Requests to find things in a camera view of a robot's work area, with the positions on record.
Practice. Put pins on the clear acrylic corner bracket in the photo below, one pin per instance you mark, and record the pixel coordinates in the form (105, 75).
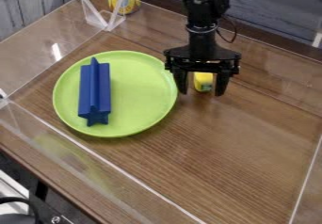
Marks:
(105, 19)

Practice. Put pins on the blue star-shaped block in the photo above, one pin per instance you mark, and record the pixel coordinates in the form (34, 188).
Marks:
(95, 100)

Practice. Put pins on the yellow toy banana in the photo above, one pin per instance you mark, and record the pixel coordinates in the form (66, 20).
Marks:
(203, 80)

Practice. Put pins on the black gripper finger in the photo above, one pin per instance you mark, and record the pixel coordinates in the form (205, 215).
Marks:
(222, 81)
(181, 79)

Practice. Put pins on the clear acrylic tray walls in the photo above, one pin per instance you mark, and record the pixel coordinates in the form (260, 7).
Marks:
(230, 159)

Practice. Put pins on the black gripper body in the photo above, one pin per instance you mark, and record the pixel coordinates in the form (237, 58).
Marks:
(217, 60)

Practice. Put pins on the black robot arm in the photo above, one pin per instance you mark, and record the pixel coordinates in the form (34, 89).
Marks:
(203, 14)

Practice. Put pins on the lime green round plate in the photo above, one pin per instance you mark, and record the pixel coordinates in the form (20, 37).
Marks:
(143, 92)

